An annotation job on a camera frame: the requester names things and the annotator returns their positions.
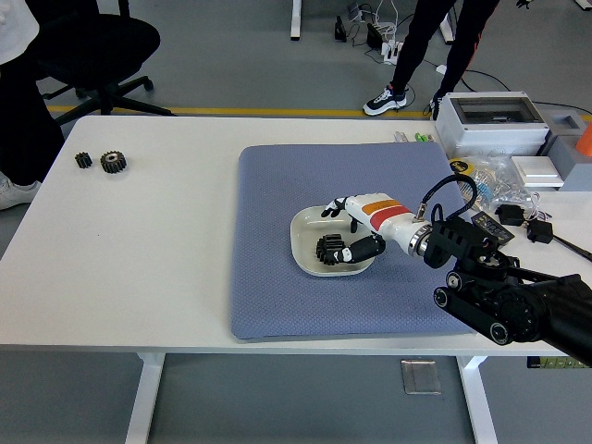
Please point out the table height control panel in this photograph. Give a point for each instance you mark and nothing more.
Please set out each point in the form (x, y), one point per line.
(550, 363)

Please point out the large black gear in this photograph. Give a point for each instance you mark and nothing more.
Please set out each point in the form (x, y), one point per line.
(113, 163)
(322, 255)

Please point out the clear plastic parts bag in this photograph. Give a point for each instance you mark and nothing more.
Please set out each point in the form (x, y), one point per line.
(504, 185)

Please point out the black box on floor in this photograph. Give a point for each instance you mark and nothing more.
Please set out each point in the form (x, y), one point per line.
(373, 34)

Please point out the metal floor plate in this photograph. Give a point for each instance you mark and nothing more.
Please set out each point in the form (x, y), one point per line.
(420, 377)

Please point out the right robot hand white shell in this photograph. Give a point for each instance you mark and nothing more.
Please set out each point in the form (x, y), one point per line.
(379, 215)

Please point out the clear plastic clip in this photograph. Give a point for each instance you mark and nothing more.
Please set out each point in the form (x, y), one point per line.
(401, 137)

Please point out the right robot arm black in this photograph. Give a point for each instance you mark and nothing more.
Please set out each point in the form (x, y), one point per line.
(509, 300)

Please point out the black digital controller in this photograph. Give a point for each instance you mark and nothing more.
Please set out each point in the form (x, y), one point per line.
(495, 229)

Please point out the black office chair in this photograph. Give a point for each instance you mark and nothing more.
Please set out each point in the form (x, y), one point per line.
(92, 41)

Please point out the person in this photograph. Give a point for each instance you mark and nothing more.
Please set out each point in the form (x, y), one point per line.
(416, 41)
(23, 115)

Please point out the white switch panel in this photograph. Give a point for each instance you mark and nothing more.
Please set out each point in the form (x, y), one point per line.
(536, 168)

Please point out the blue component strip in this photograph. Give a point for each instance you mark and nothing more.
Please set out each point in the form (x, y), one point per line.
(481, 187)

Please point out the white power adapter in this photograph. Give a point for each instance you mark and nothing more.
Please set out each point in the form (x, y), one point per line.
(440, 69)

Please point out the black stand on floor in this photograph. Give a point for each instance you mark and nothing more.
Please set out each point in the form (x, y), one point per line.
(340, 30)

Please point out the white desk leg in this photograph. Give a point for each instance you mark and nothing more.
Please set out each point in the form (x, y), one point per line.
(296, 23)
(446, 32)

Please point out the grey electrical enclosure box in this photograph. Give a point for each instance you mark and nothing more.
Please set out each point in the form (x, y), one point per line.
(490, 134)

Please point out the white square dish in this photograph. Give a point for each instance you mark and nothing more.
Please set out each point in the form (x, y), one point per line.
(305, 231)

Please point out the grey block with recess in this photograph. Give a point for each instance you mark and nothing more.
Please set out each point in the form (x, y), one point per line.
(562, 148)

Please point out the blue-grey padded mat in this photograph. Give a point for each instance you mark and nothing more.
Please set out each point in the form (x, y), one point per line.
(324, 314)

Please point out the orange cone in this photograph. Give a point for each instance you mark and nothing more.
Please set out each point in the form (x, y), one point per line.
(585, 143)

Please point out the white power strip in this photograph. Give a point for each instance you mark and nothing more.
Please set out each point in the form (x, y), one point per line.
(390, 52)

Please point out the white table leg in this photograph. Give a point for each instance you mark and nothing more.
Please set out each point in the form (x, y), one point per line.
(145, 402)
(478, 407)

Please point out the black adapter block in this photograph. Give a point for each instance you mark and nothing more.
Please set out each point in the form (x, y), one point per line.
(509, 213)

